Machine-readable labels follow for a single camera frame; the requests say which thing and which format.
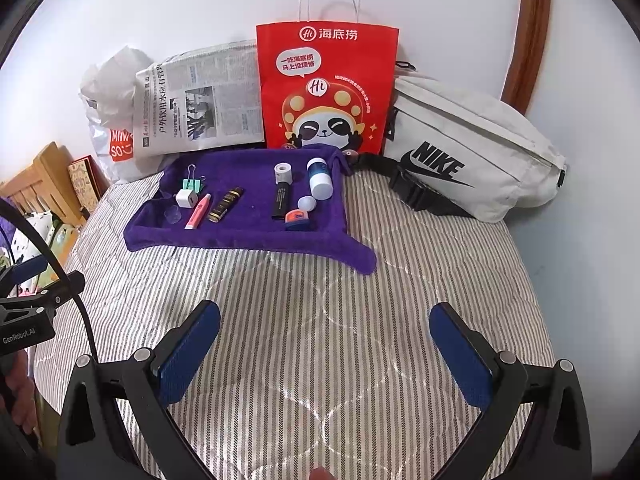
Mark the white spotted cushion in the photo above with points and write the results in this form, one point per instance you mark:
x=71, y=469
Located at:
x=42, y=232

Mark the red paper bag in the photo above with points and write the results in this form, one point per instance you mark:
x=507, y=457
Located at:
x=327, y=90

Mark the white tape roll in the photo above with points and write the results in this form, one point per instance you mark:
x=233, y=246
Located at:
x=283, y=172

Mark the person's right hand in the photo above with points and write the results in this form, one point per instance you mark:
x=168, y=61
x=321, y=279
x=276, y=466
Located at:
x=321, y=474

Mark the purple towel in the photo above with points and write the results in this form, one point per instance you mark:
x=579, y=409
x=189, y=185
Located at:
x=250, y=232

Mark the white charger plug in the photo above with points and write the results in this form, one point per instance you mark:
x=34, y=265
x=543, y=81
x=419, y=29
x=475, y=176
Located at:
x=186, y=199

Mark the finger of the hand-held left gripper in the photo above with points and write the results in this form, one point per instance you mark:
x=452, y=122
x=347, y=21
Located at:
x=62, y=287
x=30, y=267

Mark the brown patterned box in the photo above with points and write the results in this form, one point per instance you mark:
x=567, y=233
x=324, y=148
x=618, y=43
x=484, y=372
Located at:
x=86, y=180

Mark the white waist bag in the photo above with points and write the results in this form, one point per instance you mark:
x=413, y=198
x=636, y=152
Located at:
x=480, y=150

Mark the small white round cap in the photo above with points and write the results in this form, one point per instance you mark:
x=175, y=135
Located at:
x=306, y=203

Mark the person's left hand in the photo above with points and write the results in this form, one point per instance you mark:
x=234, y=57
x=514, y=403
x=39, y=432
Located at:
x=22, y=390

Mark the white plastic bag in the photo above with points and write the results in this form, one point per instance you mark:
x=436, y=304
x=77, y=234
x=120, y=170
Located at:
x=110, y=125

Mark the green binder clip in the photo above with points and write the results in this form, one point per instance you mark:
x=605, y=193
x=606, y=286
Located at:
x=192, y=183

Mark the pink highlighter pen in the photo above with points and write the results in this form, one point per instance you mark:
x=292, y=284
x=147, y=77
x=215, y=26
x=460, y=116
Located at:
x=197, y=212

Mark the black gold tube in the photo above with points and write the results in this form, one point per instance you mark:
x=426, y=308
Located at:
x=226, y=205

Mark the plain black tube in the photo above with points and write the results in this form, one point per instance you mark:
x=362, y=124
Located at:
x=282, y=202

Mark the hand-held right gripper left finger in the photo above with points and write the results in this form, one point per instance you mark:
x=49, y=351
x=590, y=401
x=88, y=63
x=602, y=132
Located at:
x=190, y=355

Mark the wooden headboard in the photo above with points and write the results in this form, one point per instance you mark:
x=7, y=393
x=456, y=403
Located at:
x=45, y=180

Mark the striped bedsheet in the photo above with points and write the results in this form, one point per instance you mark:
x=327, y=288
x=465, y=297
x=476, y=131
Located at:
x=325, y=310

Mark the wooden door frame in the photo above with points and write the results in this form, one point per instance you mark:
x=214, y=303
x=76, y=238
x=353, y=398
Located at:
x=530, y=35

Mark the folded newspaper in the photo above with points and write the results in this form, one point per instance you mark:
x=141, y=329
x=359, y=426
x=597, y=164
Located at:
x=200, y=105

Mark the blue white bottle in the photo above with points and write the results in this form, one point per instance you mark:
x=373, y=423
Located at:
x=320, y=180

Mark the dark round cap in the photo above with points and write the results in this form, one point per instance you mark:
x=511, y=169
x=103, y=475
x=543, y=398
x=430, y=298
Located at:
x=173, y=215

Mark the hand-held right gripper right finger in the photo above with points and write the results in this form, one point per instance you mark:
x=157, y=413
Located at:
x=457, y=355

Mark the orange blue correction tape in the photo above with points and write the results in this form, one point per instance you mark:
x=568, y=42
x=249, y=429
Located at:
x=298, y=221

